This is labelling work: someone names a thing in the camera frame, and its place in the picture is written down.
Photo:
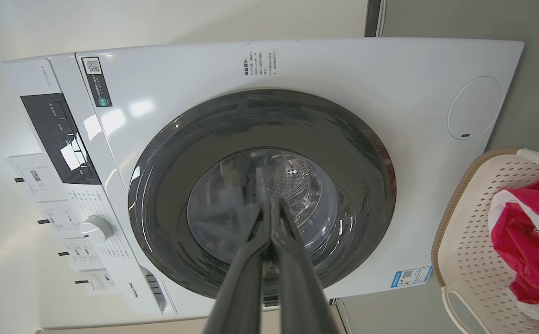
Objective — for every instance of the red and white garment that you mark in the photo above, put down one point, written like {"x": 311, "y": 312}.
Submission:
{"x": 529, "y": 241}

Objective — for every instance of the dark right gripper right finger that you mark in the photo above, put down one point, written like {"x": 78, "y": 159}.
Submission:
{"x": 299, "y": 292}

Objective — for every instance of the white washer dial knob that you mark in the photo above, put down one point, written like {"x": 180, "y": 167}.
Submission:
{"x": 97, "y": 229}

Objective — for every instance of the white paper note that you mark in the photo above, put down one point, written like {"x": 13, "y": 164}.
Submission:
{"x": 35, "y": 176}
{"x": 98, "y": 283}
{"x": 58, "y": 220}
{"x": 81, "y": 255}

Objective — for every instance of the blue energy label sticker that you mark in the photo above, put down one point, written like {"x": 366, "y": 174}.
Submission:
{"x": 411, "y": 276}

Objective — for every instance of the dark grey wall pipe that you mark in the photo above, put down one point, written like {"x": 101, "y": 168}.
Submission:
{"x": 371, "y": 17}

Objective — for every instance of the black washer control panel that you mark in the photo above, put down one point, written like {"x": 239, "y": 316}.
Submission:
{"x": 56, "y": 134}

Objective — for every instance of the white front-load washing machine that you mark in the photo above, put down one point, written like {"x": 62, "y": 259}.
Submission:
{"x": 181, "y": 79}

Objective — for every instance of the round white filter cover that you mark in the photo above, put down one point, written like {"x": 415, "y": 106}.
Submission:
{"x": 475, "y": 107}

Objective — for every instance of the white detergent drawer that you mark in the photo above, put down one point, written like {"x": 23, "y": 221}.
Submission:
{"x": 151, "y": 290}

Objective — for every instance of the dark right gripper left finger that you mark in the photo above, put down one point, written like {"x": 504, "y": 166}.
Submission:
{"x": 244, "y": 287}

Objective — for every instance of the dark QR code sticker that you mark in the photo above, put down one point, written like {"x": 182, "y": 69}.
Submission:
{"x": 97, "y": 82}

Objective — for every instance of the dark round washer door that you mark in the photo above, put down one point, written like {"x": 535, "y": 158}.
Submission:
{"x": 167, "y": 185}

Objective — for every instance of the beige perforated laundry basket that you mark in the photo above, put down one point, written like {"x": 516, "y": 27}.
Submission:
{"x": 469, "y": 232}

